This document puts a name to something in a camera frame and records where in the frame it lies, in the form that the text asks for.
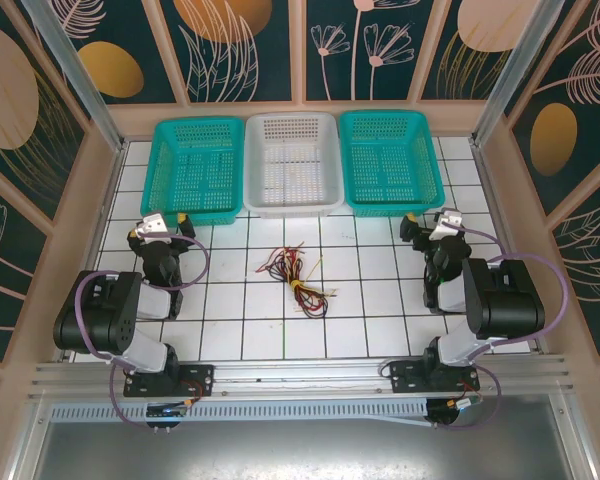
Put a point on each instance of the yellow twist tie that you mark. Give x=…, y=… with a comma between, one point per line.
x=296, y=285

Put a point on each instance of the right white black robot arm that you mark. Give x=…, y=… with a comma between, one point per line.
x=510, y=305

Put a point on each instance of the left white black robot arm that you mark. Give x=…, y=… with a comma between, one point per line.
x=100, y=320

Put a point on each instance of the teal plastic basket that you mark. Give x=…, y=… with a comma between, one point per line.
x=192, y=170
x=392, y=165

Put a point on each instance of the white plastic basket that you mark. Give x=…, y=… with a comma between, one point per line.
x=292, y=165

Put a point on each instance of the small electronics board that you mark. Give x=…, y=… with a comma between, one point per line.
x=450, y=412
x=165, y=414

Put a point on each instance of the grey metal sheet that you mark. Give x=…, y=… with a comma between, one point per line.
x=300, y=450

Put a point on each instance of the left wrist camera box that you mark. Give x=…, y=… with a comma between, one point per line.
x=152, y=224

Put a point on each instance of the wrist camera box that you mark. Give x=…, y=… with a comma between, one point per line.
x=152, y=224
x=446, y=224

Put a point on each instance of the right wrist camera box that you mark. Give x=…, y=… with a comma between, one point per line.
x=446, y=224

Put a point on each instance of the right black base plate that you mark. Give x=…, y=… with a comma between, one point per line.
x=405, y=375

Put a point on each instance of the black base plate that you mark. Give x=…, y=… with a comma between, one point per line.
x=405, y=375
x=195, y=377

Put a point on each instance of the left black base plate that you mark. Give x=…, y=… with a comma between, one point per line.
x=195, y=377

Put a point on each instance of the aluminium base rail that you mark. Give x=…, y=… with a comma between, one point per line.
x=300, y=372

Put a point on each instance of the aluminium frame post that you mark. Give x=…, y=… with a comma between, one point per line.
x=520, y=65
x=75, y=75

